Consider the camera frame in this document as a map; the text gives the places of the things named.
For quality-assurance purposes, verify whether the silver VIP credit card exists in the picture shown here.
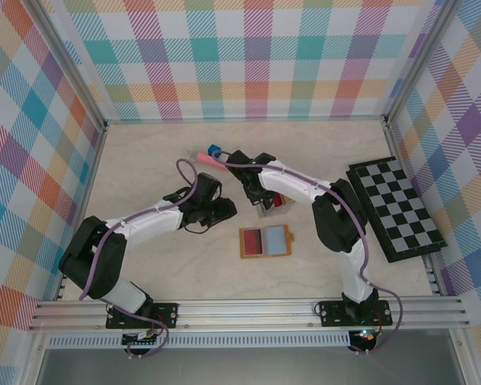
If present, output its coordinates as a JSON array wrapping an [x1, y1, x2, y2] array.
[[263, 227, 286, 255]]

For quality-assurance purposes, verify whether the orange wooden box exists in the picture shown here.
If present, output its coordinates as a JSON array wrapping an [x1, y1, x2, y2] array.
[[238, 225, 295, 261]]

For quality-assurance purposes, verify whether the clear plastic card box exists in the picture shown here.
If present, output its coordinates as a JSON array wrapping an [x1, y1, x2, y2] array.
[[257, 191, 295, 220]]

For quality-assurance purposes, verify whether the pink toy microphone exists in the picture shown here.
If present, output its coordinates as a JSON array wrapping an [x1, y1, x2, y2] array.
[[186, 147, 230, 172]]

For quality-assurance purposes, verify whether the black grey chessboard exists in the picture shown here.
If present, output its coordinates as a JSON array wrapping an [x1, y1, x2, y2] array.
[[346, 157, 449, 265]]

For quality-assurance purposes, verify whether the grey metal panel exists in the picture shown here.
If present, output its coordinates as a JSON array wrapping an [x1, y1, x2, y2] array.
[[34, 347, 466, 385]]

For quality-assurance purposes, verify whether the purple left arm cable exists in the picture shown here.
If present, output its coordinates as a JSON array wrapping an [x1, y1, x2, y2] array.
[[79, 159, 204, 359]]

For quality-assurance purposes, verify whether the thin aluminium cross rail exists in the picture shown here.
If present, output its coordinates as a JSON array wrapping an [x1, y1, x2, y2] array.
[[103, 115, 388, 126]]

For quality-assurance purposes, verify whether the wide aluminium base rail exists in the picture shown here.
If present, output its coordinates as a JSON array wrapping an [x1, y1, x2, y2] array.
[[27, 298, 472, 333]]

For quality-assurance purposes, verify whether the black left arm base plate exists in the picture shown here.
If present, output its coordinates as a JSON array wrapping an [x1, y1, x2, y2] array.
[[105, 302, 180, 330]]

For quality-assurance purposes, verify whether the slotted white cable duct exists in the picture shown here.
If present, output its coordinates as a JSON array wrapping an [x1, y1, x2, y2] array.
[[46, 335, 352, 349]]

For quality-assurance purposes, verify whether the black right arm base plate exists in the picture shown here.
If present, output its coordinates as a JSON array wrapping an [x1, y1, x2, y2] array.
[[317, 299, 394, 328]]

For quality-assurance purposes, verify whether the aluminium frame post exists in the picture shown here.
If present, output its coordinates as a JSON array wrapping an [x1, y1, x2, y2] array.
[[30, 0, 108, 132], [383, 0, 464, 128]]

